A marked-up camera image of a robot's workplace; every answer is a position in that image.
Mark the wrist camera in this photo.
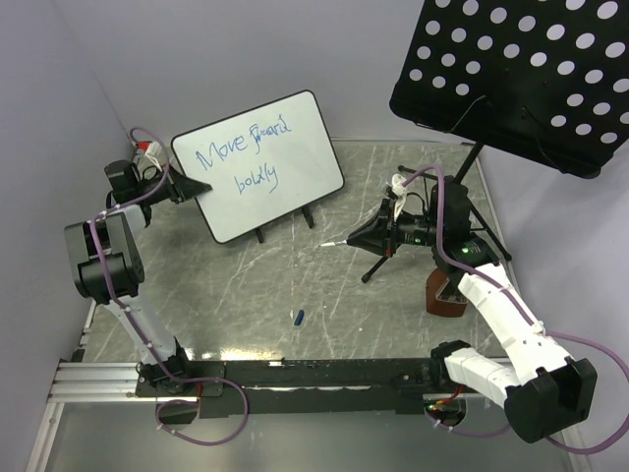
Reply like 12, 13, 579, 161
385, 173, 408, 222
137, 141, 162, 168

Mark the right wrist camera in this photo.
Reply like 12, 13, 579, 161
385, 173, 408, 222

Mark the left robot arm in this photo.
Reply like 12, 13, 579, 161
64, 160, 212, 395

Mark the white whiteboard black frame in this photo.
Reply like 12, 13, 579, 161
171, 89, 345, 244

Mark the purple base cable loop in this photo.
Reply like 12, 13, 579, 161
155, 377, 251, 447

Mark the wire whiteboard easel stand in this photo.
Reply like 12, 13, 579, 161
254, 205, 315, 244

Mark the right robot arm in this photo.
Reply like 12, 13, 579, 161
347, 174, 598, 443

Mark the aluminium frame rail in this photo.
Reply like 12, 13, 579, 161
46, 358, 143, 405

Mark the white marker pen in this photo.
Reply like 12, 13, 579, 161
319, 240, 347, 248

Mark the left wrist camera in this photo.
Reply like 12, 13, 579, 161
137, 141, 162, 168

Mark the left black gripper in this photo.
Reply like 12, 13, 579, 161
137, 163, 211, 206

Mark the blue marker cap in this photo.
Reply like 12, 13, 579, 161
294, 310, 305, 326

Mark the black perforated music stand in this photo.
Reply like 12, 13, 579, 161
360, 0, 629, 284

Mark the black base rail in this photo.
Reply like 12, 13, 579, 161
136, 358, 458, 419

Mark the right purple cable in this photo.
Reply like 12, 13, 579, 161
400, 164, 629, 454

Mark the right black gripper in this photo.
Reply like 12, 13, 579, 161
347, 198, 444, 258

